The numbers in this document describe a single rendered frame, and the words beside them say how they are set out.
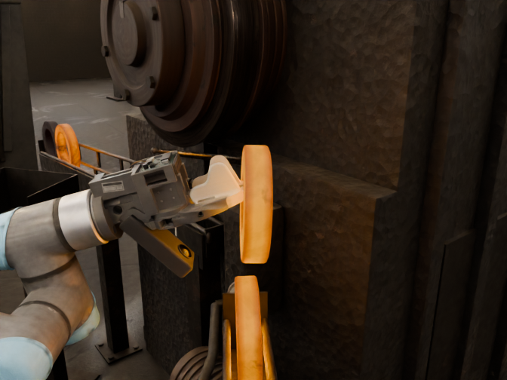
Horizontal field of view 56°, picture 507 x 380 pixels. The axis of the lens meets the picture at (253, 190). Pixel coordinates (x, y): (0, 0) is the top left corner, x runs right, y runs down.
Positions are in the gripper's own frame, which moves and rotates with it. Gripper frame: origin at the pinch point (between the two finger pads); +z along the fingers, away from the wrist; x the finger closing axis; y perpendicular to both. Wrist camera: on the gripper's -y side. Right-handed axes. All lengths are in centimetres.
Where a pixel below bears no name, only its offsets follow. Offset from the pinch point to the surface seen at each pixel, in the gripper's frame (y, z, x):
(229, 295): -19.4, -8.7, 8.1
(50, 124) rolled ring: 3, -76, 131
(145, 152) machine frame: -7, -31, 78
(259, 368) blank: -21.7, -5.4, -7.8
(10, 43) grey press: 48, -149, 302
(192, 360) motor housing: -35.7, -20.6, 16.1
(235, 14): 22.0, 4.0, 25.3
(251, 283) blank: -13.5, -3.9, 0.0
